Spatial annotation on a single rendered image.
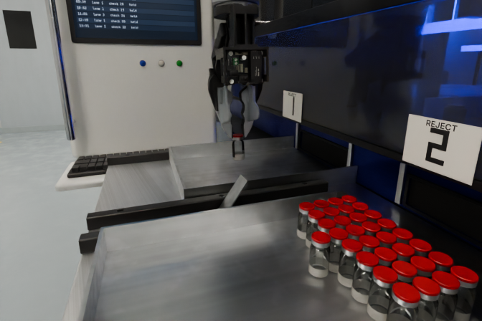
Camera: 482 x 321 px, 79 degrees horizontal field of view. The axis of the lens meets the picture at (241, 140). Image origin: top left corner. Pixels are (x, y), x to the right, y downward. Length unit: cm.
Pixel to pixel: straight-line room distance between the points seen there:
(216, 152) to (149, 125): 39
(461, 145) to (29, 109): 581
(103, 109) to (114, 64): 15
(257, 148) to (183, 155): 20
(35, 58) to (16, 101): 76
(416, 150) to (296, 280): 21
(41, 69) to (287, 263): 557
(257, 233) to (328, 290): 12
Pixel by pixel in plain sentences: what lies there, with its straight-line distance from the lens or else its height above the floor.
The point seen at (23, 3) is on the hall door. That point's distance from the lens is 587.
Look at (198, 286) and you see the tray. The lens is 35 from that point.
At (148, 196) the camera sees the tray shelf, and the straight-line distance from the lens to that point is 55.
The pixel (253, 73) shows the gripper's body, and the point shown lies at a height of 110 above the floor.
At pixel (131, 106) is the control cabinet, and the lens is 106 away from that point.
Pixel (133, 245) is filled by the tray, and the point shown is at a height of 88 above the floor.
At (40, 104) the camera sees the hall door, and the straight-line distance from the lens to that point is 584.
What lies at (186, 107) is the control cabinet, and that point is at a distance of 107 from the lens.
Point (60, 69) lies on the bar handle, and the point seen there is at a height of 109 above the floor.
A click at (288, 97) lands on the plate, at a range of 66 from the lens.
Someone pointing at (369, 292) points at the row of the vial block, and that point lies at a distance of 33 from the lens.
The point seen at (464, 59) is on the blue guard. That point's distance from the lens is 38.
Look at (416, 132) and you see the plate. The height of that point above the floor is 103.
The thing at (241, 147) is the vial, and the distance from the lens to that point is 52.
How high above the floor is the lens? 111
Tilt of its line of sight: 15 degrees down
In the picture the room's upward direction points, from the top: straight up
